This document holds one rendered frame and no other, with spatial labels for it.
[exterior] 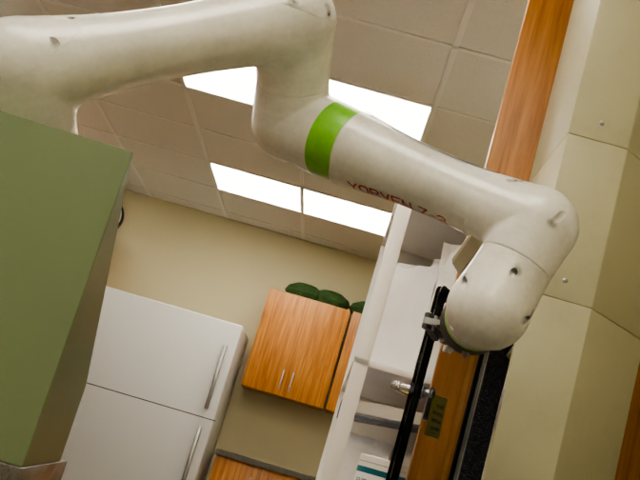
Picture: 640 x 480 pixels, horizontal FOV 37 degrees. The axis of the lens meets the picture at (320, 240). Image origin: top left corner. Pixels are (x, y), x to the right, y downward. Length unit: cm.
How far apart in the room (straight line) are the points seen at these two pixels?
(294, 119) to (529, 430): 66
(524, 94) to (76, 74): 122
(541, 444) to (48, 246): 95
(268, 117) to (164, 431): 524
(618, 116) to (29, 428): 121
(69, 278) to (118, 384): 563
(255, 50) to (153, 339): 537
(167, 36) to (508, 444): 86
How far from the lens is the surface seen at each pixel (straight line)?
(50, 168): 107
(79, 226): 105
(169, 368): 662
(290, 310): 695
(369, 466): 234
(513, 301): 124
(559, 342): 171
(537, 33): 228
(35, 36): 124
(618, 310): 181
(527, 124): 219
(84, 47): 126
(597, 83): 185
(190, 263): 741
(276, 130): 145
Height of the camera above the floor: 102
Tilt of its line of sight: 13 degrees up
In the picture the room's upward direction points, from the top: 17 degrees clockwise
